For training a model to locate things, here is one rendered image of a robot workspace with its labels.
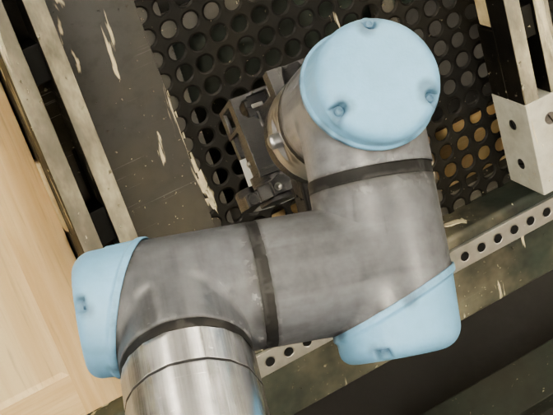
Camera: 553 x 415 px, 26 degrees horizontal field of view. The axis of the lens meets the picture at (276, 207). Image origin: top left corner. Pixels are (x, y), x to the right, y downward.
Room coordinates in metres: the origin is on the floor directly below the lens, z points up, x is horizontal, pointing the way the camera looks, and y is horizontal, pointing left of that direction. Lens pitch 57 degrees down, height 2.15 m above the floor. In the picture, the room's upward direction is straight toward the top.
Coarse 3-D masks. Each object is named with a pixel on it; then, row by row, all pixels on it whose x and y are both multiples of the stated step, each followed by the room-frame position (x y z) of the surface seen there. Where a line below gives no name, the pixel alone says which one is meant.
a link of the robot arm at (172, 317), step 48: (144, 240) 0.36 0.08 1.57; (192, 240) 0.36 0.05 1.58; (240, 240) 0.36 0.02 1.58; (96, 288) 0.32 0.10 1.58; (144, 288) 0.32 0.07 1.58; (192, 288) 0.32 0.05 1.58; (240, 288) 0.33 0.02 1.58; (96, 336) 0.30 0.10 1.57; (144, 336) 0.29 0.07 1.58; (192, 336) 0.29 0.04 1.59; (240, 336) 0.30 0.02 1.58; (144, 384) 0.26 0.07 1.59; (192, 384) 0.26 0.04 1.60; (240, 384) 0.26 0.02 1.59
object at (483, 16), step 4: (476, 0) 0.99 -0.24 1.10; (480, 0) 0.99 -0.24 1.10; (484, 0) 0.98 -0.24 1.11; (476, 4) 0.99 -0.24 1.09; (480, 4) 0.98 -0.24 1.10; (484, 4) 0.98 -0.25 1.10; (476, 8) 0.99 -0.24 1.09; (480, 8) 0.98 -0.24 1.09; (484, 8) 0.98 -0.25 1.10; (480, 12) 0.98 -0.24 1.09; (484, 12) 0.98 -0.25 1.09; (480, 16) 0.98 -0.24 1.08; (484, 16) 0.97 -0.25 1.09; (488, 16) 0.97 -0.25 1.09; (480, 20) 0.98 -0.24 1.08; (484, 20) 0.97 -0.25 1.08; (488, 20) 0.97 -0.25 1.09; (484, 24) 0.97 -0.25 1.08; (488, 24) 0.97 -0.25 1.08
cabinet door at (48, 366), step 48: (0, 96) 0.75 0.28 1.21; (0, 144) 0.72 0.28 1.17; (0, 192) 0.69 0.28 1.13; (0, 240) 0.66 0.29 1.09; (48, 240) 0.67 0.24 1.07; (0, 288) 0.63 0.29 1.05; (48, 288) 0.64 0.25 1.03; (0, 336) 0.59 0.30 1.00; (48, 336) 0.60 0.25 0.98; (0, 384) 0.56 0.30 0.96; (48, 384) 0.57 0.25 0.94; (96, 384) 0.58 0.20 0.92
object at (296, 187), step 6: (294, 180) 0.48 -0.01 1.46; (294, 186) 0.48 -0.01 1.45; (300, 186) 0.47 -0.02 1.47; (306, 186) 0.47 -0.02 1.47; (294, 192) 0.48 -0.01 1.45; (300, 192) 0.47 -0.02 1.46; (306, 192) 0.47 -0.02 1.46; (300, 198) 0.47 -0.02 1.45; (306, 198) 0.46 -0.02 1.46; (300, 204) 0.47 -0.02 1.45; (306, 204) 0.46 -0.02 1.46; (300, 210) 0.47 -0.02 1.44; (306, 210) 0.46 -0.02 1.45
